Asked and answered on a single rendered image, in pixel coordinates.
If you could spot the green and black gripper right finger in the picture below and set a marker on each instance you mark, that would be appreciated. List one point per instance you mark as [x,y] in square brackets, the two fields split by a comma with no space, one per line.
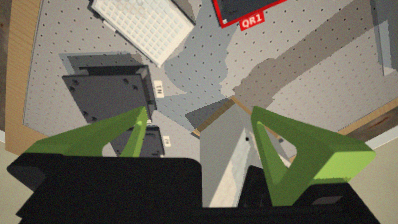
[323,156]

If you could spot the white button panel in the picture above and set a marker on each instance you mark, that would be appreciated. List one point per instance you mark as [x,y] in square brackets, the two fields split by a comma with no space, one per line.
[387,22]

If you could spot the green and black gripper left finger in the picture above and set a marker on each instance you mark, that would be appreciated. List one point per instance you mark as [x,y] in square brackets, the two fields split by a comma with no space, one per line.
[89,140]

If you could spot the cream label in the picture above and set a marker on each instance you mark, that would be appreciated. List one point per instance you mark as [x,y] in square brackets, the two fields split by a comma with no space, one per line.
[167,140]
[159,89]

